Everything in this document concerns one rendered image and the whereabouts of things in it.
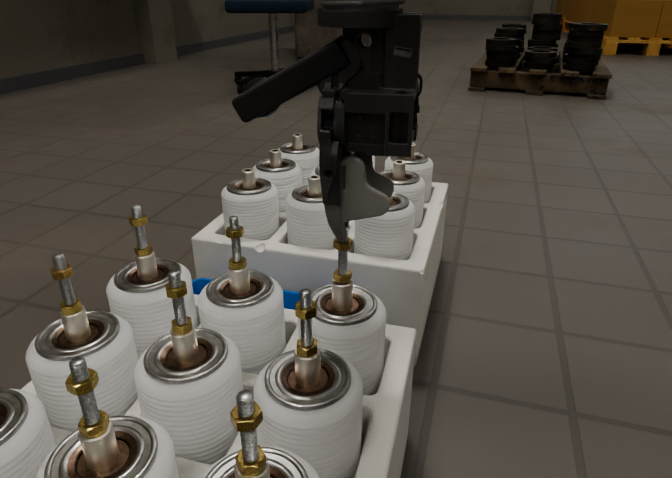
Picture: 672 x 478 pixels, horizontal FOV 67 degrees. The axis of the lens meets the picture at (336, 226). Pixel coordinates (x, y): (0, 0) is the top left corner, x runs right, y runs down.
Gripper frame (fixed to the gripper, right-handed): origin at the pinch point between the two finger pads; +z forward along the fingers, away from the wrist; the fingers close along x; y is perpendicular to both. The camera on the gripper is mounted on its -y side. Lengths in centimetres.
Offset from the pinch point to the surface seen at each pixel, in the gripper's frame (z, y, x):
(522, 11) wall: 18, 140, 997
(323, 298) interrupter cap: 9.1, -1.5, 0.5
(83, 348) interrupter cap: 9.0, -21.7, -12.3
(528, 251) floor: 34, 32, 67
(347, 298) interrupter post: 7.9, 1.4, -0.8
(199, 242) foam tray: 16.9, -28.3, 24.6
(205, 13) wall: 0, -218, 447
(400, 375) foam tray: 16.4, 7.4, -1.6
